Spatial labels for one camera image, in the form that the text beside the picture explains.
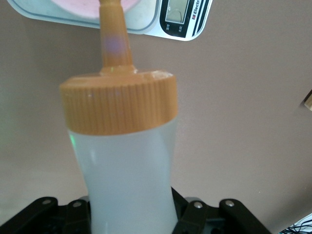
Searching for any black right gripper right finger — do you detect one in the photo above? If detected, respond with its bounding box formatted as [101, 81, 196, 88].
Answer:
[172, 186, 273, 234]

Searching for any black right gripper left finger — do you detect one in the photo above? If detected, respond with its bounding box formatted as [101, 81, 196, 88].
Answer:
[0, 196, 91, 234]

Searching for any translucent squeeze bottle orange cap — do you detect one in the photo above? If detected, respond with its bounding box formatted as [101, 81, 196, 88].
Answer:
[59, 0, 178, 234]

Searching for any pink plastic cup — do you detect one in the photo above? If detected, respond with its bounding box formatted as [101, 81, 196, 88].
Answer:
[50, 0, 142, 19]

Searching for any brown table cover sheet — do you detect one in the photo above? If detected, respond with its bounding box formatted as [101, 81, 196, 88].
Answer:
[0, 0, 312, 234]

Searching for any silver digital kitchen scale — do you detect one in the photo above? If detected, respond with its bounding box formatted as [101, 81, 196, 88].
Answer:
[7, 0, 213, 41]

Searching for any black cable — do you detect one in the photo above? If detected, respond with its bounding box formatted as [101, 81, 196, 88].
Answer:
[280, 214, 312, 234]

